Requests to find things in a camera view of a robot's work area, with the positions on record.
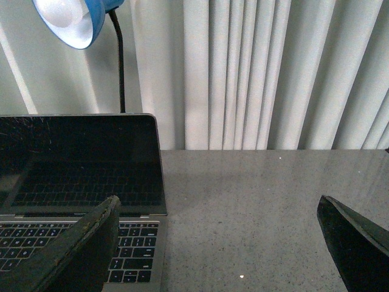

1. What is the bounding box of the silver laptop black keyboard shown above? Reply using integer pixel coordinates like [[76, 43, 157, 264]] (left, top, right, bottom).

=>
[[1, 114, 167, 291]]

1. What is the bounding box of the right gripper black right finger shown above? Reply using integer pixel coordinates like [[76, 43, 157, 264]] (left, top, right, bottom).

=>
[[317, 196, 388, 291]]

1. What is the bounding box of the white pleated curtain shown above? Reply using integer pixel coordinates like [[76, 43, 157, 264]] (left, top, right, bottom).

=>
[[1, 1, 388, 150]]

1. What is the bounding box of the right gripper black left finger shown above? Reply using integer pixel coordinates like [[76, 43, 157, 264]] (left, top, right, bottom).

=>
[[1, 196, 120, 291]]

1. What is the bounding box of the blue gooseneck desk lamp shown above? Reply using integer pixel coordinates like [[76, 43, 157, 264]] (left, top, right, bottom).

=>
[[33, 0, 125, 113]]

